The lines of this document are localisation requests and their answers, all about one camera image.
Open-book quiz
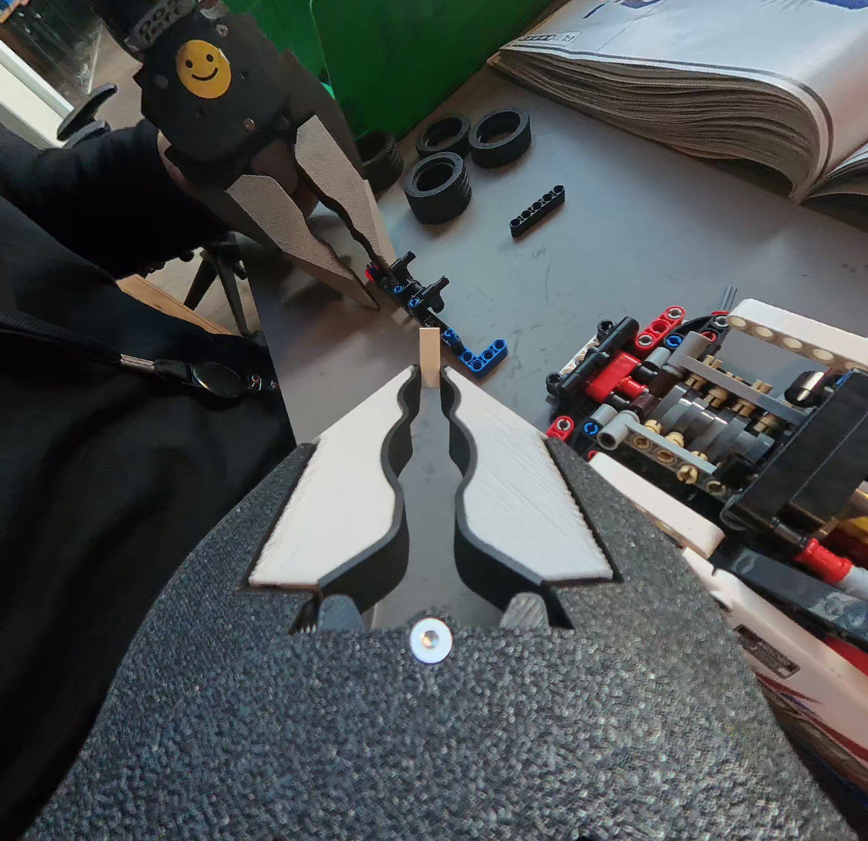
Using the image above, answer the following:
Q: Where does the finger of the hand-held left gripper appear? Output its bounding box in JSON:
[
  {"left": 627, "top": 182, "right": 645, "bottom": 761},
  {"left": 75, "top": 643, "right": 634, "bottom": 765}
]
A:
[
  {"left": 226, "top": 174, "right": 382, "bottom": 312},
  {"left": 293, "top": 115, "right": 399, "bottom": 274}
]

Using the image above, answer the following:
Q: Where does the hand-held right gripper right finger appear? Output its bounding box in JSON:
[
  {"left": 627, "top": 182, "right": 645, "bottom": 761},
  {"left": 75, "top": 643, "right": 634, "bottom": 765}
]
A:
[{"left": 441, "top": 368, "right": 614, "bottom": 587}]

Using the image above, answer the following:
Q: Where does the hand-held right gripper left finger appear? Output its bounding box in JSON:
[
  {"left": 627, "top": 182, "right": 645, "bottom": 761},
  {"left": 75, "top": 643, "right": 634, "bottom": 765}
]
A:
[{"left": 247, "top": 365, "right": 420, "bottom": 592}]

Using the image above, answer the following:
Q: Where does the black beam brick assembly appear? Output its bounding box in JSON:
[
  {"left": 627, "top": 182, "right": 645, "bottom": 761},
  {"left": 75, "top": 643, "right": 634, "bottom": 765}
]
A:
[{"left": 365, "top": 251, "right": 509, "bottom": 378}]

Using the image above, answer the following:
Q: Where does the green plastic bin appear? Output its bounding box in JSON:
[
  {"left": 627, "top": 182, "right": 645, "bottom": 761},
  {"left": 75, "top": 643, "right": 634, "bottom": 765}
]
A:
[{"left": 213, "top": 0, "right": 590, "bottom": 140}]

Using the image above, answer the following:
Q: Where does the tan pin piece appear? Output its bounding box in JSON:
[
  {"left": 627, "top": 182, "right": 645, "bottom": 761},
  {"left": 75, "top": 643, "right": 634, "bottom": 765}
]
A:
[{"left": 418, "top": 327, "right": 443, "bottom": 387}]

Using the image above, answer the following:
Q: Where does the black straight beam piece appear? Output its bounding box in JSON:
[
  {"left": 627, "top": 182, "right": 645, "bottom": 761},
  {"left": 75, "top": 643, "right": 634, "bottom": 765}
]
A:
[{"left": 510, "top": 184, "right": 566, "bottom": 238}]

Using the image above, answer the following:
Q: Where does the instruction booklet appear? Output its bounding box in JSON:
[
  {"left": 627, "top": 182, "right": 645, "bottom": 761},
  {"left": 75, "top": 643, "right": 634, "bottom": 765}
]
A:
[{"left": 488, "top": 0, "right": 868, "bottom": 208}]

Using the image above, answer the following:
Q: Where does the person's left forearm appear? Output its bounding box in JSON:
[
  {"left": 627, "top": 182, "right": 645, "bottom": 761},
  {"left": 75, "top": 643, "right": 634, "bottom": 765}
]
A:
[{"left": 0, "top": 118, "right": 238, "bottom": 280}]

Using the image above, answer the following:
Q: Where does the person's left hand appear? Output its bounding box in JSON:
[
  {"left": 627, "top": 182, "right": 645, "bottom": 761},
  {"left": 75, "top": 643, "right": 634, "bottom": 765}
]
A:
[{"left": 259, "top": 137, "right": 321, "bottom": 219}]

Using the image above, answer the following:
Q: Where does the black rubber toy tire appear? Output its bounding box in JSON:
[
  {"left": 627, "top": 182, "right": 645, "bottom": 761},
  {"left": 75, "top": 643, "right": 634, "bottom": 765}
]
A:
[
  {"left": 468, "top": 107, "right": 532, "bottom": 169},
  {"left": 404, "top": 152, "right": 473, "bottom": 226},
  {"left": 356, "top": 130, "right": 406, "bottom": 194},
  {"left": 415, "top": 114, "right": 472, "bottom": 158}
]

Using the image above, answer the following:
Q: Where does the black office chair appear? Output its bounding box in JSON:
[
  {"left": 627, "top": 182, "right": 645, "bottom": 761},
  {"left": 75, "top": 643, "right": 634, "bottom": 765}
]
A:
[{"left": 56, "top": 81, "right": 264, "bottom": 343}]

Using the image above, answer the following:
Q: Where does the wooden box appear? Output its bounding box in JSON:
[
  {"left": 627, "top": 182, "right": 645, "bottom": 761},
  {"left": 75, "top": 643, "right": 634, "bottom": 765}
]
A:
[{"left": 117, "top": 274, "right": 233, "bottom": 336}]

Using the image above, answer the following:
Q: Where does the white panel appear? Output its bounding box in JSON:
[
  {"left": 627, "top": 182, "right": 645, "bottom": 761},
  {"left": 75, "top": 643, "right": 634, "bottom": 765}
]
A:
[{"left": 0, "top": 37, "right": 74, "bottom": 149}]

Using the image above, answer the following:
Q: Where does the toy brick race car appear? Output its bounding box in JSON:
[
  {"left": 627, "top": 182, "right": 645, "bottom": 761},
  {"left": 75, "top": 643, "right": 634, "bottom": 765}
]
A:
[{"left": 546, "top": 298, "right": 868, "bottom": 811}]

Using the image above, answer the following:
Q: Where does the black lanyard with metal clip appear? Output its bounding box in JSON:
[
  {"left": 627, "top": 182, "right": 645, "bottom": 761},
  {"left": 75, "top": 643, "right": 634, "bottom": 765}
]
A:
[{"left": 0, "top": 311, "right": 280, "bottom": 400}]

